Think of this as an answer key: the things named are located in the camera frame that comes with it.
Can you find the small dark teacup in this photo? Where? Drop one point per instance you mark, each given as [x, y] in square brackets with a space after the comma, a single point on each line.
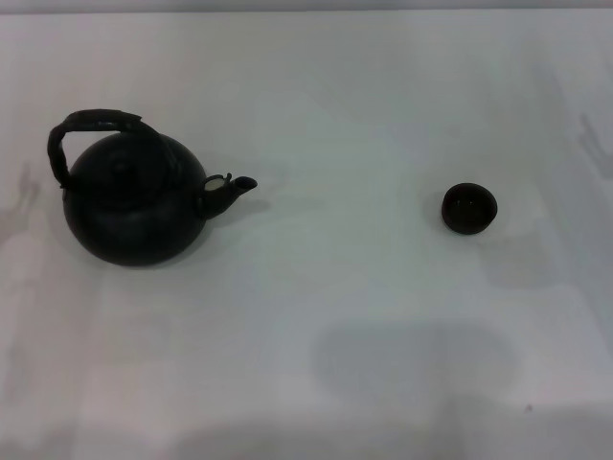
[468, 211]

